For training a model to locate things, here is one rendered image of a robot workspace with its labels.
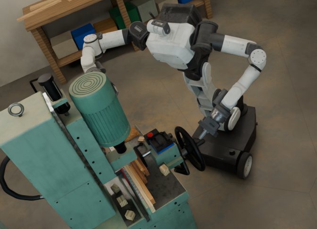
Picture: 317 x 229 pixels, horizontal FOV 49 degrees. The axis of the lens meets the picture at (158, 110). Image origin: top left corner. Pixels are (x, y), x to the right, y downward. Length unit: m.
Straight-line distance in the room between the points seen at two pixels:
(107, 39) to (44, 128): 0.85
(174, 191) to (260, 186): 1.15
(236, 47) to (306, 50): 2.16
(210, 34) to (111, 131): 0.72
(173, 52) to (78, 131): 0.71
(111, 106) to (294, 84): 2.34
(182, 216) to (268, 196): 0.92
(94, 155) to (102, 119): 0.20
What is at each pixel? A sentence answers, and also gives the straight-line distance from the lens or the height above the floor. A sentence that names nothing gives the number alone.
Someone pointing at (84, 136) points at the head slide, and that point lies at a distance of 1.51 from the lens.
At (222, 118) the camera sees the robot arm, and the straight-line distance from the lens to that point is 1.82.
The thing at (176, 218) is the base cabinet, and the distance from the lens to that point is 1.94.
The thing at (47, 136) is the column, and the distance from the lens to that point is 1.41.
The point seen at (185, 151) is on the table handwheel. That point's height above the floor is 0.82.
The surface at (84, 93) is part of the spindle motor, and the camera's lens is 1.42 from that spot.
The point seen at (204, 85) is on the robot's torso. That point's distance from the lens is 2.26.
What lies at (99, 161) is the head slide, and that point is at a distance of 1.63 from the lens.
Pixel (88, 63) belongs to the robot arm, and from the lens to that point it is 1.82.
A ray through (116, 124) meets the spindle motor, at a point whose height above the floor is 1.30.
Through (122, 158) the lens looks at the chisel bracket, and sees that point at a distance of 1.72.
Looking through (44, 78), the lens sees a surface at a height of 1.62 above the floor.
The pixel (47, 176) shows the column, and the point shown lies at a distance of 1.54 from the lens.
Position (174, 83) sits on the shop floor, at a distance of 3.77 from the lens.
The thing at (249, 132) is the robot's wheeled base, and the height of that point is 0.17.
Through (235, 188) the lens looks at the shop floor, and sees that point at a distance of 2.75.
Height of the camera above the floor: 2.28
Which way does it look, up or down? 41 degrees down
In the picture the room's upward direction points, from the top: 20 degrees counter-clockwise
